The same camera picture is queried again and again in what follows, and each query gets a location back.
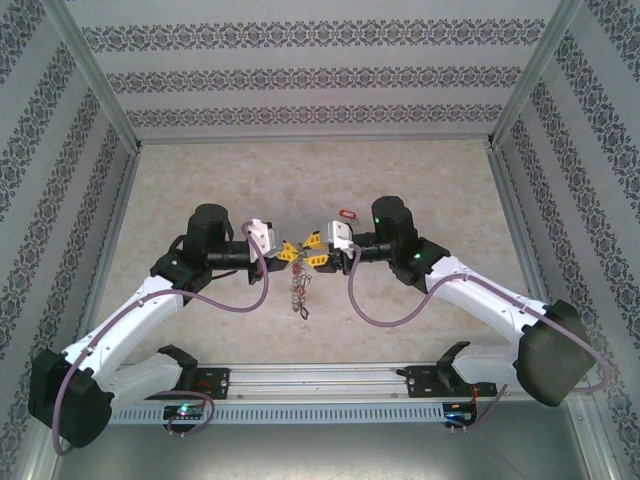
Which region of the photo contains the metal keyring chain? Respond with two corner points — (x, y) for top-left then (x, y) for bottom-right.
(287, 252), (314, 321)

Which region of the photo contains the small controller board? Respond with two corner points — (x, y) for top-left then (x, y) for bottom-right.
(163, 403), (206, 425)
(444, 405), (476, 427)

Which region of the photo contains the grey metal sheet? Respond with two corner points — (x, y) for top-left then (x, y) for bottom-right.
(49, 399), (606, 480)

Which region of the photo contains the long purple left arm cable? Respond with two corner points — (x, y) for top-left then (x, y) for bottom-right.
(52, 219), (274, 457)

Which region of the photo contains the long purple arm cable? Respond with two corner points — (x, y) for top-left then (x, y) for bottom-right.
(52, 219), (274, 457)
(348, 243), (612, 391)

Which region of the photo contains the aluminium side floor rail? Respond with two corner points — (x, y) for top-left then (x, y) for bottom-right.
(487, 144), (551, 296)
(74, 147), (144, 351)

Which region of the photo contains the long purple right arm cable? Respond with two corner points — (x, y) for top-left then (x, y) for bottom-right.
(348, 243), (612, 391)

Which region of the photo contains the aluminium rear floor rail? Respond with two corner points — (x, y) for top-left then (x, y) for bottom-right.
(137, 133), (496, 147)

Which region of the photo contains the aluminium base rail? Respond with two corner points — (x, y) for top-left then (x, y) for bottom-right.
(197, 364), (451, 401)

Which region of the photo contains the slotted grey cable duct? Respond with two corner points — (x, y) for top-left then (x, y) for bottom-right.
(109, 402), (481, 426)

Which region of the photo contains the short purple cable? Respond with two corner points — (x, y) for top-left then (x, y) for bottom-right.
(167, 391), (216, 433)
(469, 380), (511, 426)

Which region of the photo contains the aluminium frame post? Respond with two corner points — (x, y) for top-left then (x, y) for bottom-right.
(47, 0), (144, 151)
(487, 0), (586, 149)

